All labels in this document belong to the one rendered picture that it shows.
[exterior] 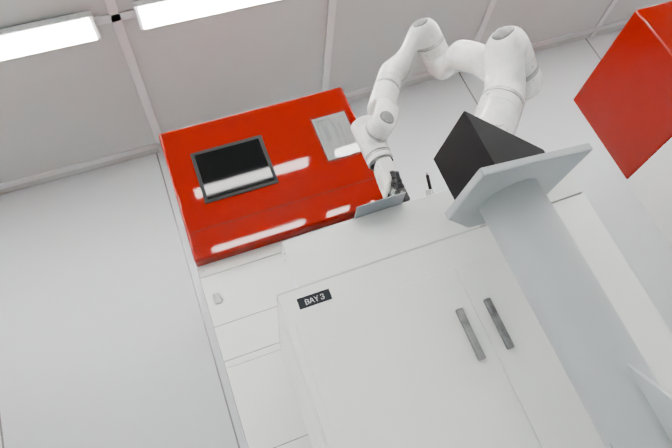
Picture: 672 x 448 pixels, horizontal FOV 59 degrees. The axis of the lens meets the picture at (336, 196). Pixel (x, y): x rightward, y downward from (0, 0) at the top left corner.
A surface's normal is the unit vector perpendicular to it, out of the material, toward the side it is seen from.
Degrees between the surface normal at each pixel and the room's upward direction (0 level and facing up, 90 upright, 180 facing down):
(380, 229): 90
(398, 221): 90
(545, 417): 90
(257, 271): 90
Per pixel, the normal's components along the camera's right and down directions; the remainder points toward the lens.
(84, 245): 0.07, -0.46
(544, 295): -0.72, -0.04
